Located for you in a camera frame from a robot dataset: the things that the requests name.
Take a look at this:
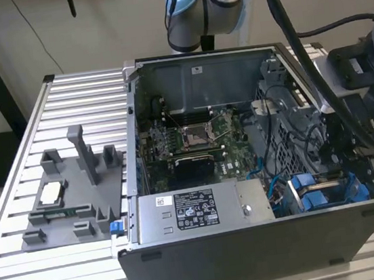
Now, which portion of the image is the hard disk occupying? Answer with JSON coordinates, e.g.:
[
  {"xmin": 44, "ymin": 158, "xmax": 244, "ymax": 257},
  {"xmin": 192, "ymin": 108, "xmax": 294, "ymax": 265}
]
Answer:
[{"xmin": 288, "ymin": 162, "xmax": 373, "ymax": 215}]

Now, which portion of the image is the black disk power wire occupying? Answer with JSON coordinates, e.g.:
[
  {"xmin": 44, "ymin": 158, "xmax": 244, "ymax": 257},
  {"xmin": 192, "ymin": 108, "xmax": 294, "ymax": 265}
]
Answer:
[{"xmin": 299, "ymin": 122, "xmax": 334, "ymax": 167}]

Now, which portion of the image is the silver perforated disk bay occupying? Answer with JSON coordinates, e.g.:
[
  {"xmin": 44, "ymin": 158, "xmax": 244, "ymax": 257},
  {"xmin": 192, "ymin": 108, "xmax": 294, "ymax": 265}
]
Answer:
[{"xmin": 241, "ymin": 52, "xmax": 335, "ymax": 186}]

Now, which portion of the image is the black RAM slot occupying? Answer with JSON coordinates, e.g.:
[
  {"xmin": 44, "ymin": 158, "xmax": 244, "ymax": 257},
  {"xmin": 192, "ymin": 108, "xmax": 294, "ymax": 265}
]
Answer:
[
  {"xmin": 167, "ymin": 144, "xmax": 225, "ymax": 156},
  {"xmin": 167, "ymin": 147, "xmax": 226, "ymax": 159}
]

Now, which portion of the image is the green motherboard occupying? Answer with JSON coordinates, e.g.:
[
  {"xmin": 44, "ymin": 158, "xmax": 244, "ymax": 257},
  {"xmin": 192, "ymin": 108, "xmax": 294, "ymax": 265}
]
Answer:
[{"xmin": 136, "ymin": 104, "xmax": 264, "ymax": 195}]

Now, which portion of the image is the silver power supply unit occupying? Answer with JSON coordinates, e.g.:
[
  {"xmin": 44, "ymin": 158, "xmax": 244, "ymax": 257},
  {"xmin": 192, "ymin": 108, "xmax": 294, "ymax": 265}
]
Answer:
[{"xmin": 135, "ymin": 176, "xmax": 277, "ymax": 245}]

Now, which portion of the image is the CPU socket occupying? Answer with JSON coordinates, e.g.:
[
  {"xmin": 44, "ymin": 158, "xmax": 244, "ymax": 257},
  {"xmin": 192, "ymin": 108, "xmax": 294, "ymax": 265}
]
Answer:
[{"xmin": 180, "ymin": 121, "xmax": 214, "ymax": 150}]

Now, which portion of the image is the black graphics card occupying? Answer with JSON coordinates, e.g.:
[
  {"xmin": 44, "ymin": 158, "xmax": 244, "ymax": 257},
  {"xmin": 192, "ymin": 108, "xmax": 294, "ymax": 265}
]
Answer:
[{"xmin": 167, "ymin": 153, "xmax": 219, "ymax": 189}]

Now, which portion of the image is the black open PC case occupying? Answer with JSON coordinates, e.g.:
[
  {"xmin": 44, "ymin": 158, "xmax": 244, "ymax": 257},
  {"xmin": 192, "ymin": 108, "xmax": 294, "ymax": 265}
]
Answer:
[{"xmin": 88, "ymin": 30, "xmax": 374, "ymax": 280}]

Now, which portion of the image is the thin metal locking lever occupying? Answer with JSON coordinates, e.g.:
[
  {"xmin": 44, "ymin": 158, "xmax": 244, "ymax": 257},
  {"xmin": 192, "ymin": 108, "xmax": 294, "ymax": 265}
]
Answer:
[{"xmin": 165, "ymin": 109, "xmax": 184, "ymax": 132}]

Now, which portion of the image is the blue case latch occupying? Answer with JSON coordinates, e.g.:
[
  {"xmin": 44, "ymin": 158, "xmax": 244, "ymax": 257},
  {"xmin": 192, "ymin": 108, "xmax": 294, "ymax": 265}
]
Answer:
[{"xmin": 109, "ymin": 219, "xmax": 123, "ymax": 235}]

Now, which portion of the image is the grey parts rack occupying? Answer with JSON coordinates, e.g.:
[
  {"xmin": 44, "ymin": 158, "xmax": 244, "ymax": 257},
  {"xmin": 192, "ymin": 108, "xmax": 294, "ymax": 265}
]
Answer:
[{"xmin": 7, "ymin": 119, "xmax": 137, "ymax": 252}]

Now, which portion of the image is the green RAM stick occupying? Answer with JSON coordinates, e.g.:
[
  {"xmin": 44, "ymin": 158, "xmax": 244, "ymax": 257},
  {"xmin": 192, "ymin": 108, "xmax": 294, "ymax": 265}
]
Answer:
[{"xmin": 44, "ymin": 209, "xmax": 80, "ymax": 222}]

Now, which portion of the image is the silver CPU chip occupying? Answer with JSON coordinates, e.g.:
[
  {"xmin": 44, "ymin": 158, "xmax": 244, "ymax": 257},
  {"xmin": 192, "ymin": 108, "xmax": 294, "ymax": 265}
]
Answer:
[{"xmin": 37, "ymin": 180, "xmax": 66, "ymax": 206}]

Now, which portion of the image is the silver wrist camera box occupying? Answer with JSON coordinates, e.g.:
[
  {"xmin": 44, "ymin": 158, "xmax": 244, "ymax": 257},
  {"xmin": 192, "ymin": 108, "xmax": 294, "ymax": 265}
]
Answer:
[{"xmin": 310, "ymin": 54, "xmax": 348, "ymax": 113}]

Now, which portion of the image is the thin black case wire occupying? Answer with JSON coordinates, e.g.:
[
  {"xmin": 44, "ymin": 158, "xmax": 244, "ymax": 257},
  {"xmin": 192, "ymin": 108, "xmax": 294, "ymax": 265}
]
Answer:
[{"xmin": 253, "ymin": 83, "xmax": 301, "ymax": 176}]

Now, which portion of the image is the blue flat data wire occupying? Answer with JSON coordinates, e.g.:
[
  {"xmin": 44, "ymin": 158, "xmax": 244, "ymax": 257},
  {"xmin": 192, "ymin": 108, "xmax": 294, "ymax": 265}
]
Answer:
[{"xmin": 245, "ymin": 154, "xmax": 289, "ymax": 208}]

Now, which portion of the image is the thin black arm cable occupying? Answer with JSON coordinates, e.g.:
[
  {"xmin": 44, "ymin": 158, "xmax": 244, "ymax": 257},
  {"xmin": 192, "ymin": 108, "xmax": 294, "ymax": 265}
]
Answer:
[{"xmin": 295, "ymin": 11, "xmax": 374, "ymax": 39}]

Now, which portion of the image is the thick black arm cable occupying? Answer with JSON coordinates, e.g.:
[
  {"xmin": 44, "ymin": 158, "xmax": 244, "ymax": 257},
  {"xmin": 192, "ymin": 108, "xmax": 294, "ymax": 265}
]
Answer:
[{"xmin": 260, "ymin": 0, "xmax": 374, "ymax": 165}]

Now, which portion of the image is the metal socket cover frame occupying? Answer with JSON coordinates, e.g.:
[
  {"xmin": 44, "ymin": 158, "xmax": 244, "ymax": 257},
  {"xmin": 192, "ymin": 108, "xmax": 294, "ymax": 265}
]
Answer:
[{"xmin": 207, "ymin": 112, "xmax": 236, "ymax": 136}]

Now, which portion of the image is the thin black wall wire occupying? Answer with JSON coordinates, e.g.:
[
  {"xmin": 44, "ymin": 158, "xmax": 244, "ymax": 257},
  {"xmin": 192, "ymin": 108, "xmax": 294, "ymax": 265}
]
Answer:
[{"xmin": 9, "ymin": 0, "xmax": 65, "ymax": 79}]

